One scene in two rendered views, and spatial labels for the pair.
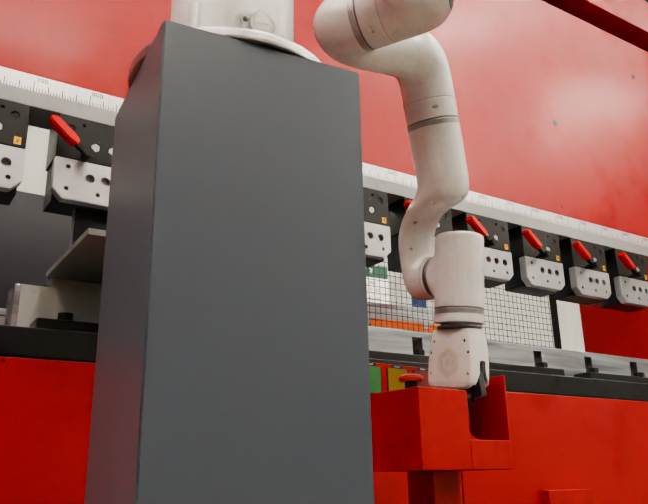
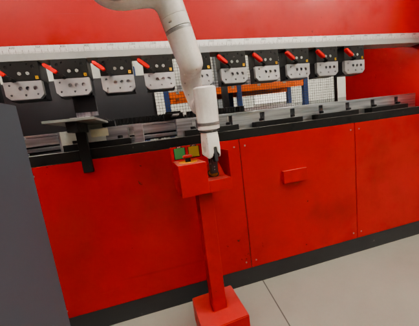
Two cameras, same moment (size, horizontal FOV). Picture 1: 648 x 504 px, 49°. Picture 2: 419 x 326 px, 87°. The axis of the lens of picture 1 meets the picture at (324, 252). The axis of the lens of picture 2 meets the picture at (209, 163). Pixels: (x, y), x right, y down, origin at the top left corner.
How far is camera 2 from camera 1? 69 cm
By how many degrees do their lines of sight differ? 33
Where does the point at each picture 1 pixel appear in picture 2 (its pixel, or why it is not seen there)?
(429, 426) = (185, 181)
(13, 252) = not seen: hidden behind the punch
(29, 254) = (99, 101)
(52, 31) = (33, 21)
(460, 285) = (202, 114)
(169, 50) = not seen: outside the picture
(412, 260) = (190, 99)
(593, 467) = (310, 158)
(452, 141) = (183, 39)
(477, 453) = (212, 185)
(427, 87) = (163, 10)
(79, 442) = (82, 187)
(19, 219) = not seen: hidden behind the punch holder
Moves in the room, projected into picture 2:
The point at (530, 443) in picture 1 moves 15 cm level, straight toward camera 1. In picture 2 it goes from (277, 154) to (267, 158)
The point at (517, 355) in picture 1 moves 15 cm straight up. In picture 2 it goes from (281, 112) to (279, 86)
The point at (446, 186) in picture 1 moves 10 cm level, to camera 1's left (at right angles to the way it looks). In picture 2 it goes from (185, 66) to (160, 72)
